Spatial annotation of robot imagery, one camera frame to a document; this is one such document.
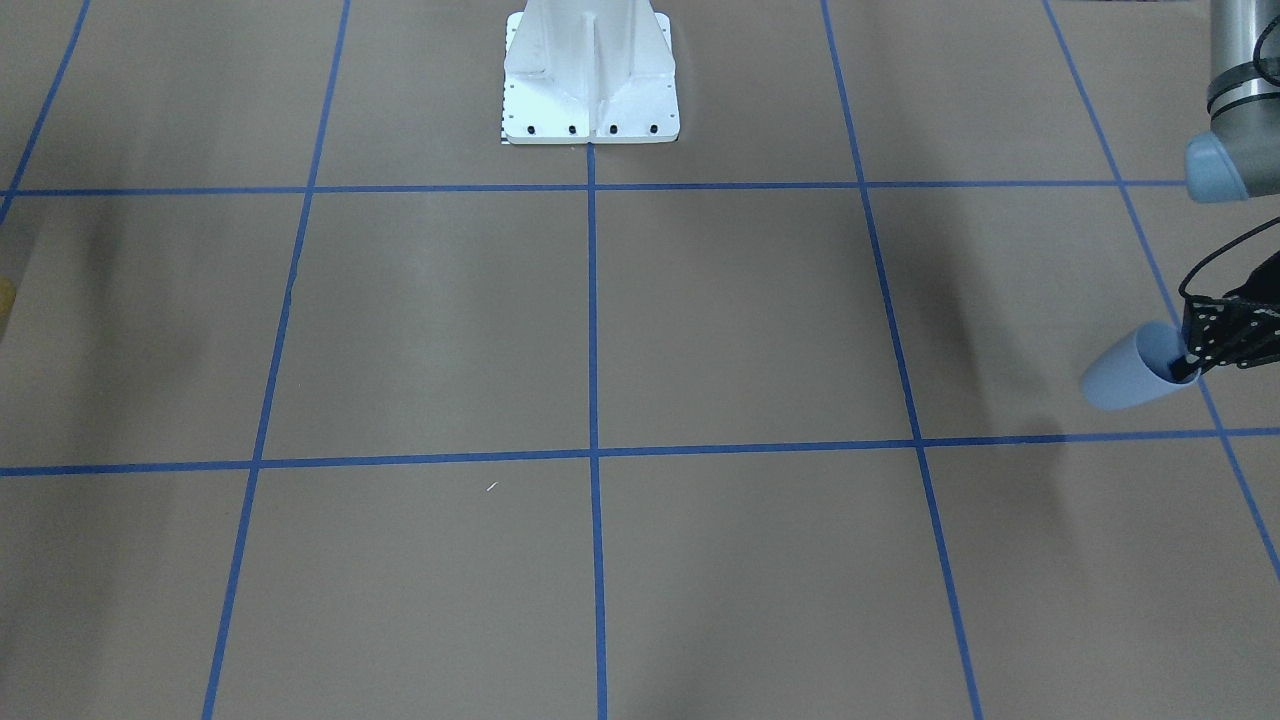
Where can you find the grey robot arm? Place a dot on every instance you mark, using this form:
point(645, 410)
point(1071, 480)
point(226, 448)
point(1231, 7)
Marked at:
point(1235, 160)

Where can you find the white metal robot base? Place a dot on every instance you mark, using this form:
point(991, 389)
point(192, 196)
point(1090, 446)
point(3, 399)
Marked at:
point(579, 72)

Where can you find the black dotted gripper body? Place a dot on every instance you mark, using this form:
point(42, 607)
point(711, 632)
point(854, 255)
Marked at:
point(1222, 331)

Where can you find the light blue plastic cup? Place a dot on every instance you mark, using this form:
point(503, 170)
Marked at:
point(1144, 365)

